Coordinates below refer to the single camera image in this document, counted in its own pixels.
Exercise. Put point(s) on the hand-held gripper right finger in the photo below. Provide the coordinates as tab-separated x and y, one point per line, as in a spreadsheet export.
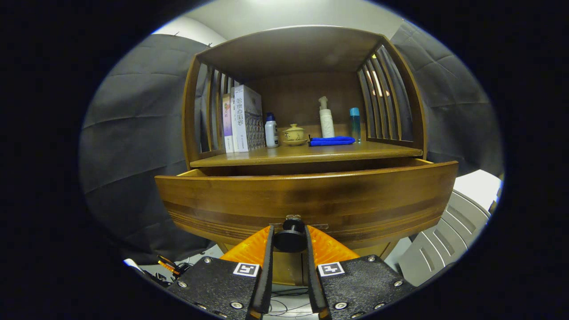
364	284

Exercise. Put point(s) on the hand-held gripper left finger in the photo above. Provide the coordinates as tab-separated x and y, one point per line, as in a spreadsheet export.
213	284

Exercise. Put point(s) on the black drawer knob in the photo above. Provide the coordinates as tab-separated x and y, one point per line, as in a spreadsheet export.
290	238

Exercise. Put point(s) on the wooden drawer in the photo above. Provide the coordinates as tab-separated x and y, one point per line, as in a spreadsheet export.
311	195

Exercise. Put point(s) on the wooden countertop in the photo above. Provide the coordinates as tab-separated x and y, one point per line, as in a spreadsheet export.
311	153

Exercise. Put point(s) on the wooden cabinet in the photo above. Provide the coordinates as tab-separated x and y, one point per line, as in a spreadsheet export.
289	49

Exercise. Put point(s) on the orange black tool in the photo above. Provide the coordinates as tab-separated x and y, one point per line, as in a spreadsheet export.
169	265

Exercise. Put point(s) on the white grey appliance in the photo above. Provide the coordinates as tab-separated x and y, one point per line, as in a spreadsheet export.
444	240

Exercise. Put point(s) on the blue folded cloth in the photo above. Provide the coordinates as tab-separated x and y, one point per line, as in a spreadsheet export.
331	141

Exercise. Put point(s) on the clear blue bottle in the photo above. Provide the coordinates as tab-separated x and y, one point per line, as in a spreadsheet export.
354	126

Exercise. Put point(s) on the thin purple book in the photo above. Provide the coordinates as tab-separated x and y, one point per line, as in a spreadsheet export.
227	124

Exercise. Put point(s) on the white bottle blue cap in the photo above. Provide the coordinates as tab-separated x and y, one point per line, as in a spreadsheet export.
271	133

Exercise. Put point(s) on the white pump bottle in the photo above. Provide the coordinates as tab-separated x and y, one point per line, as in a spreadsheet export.
327	124

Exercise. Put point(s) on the yellow lidded teacup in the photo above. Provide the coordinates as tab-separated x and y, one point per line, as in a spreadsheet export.
294	133

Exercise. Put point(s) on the thick white book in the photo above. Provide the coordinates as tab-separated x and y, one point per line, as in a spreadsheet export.
246	120

